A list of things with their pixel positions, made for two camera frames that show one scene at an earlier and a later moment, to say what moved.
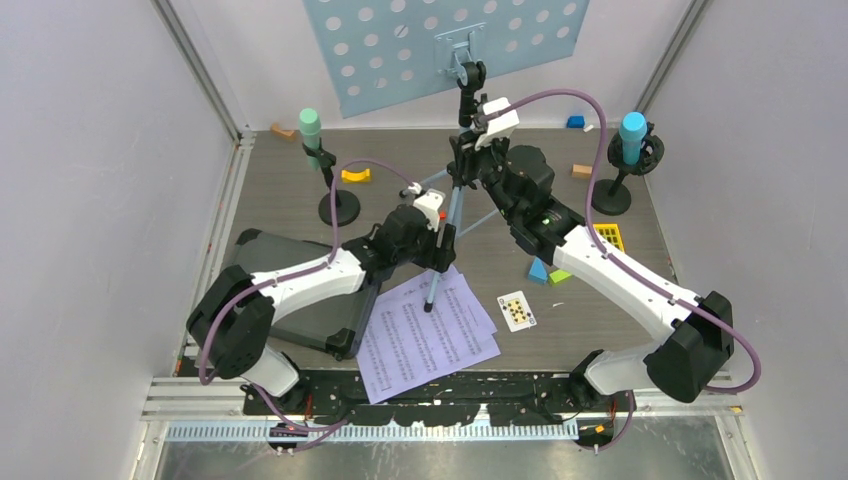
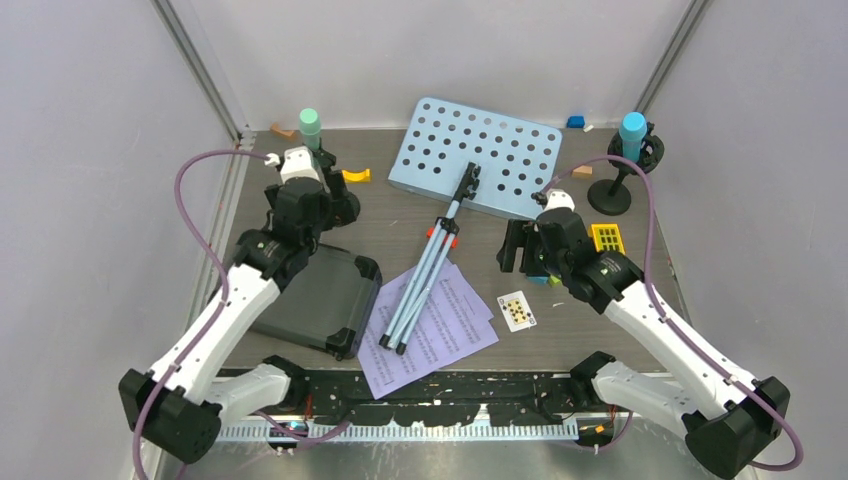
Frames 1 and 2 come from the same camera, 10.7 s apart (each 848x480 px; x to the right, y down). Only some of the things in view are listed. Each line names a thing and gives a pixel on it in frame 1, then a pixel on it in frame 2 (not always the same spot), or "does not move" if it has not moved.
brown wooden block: (289, 135) does not move
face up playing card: (517, 311) does not move
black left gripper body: (425, 252) -> (321, 223)
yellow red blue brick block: (611, 232) does not move
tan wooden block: (582, 171) does not move
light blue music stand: (385, 53) -> (464, 157)
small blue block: (576, 121) does not move
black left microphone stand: (348, 204) does not move
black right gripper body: (482, 163) -> (551, 260)
